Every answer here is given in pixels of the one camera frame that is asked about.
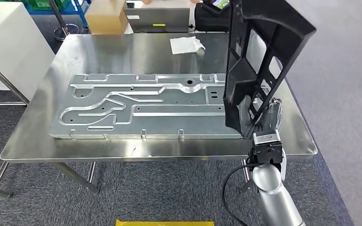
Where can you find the black handheld screen device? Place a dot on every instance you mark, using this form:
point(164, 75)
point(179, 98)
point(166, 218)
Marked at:
point(221, 3)

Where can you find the stainless steel table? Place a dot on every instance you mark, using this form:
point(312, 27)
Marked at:
point(6, 82)

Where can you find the brown cardboard box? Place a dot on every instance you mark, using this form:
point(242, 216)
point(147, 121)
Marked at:
point(104, 18)

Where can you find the blue metal rack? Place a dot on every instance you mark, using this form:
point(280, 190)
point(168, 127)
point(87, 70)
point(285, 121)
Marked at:
point(82, 14)

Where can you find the stainless steel workbench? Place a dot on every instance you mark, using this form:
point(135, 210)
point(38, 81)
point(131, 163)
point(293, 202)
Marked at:
point(121, 53)

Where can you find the green plastic crate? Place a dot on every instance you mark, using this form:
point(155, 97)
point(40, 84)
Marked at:
point(40, 4)

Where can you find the dark post chrome base stanchion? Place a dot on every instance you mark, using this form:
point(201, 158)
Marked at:
point(58, 17)

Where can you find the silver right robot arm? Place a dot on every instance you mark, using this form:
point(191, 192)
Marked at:
point(274, 199)

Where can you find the black plastic frame part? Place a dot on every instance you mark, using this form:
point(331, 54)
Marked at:
point(281, 18)

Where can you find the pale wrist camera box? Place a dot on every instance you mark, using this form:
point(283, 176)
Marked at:
point(267, 153)

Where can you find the white cloth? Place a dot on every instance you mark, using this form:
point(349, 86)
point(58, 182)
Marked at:
point(184, 45)

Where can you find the grey laptop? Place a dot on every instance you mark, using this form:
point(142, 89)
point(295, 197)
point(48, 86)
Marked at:
point(156, 18)

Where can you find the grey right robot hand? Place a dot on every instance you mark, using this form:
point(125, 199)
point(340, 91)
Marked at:
point(245, 112)

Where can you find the aluminium fixture plate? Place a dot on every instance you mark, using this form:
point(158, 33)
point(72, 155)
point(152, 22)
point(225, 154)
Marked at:
point(168, 124)

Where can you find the black bag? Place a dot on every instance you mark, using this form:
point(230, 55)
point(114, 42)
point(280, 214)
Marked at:
point(210, 20)

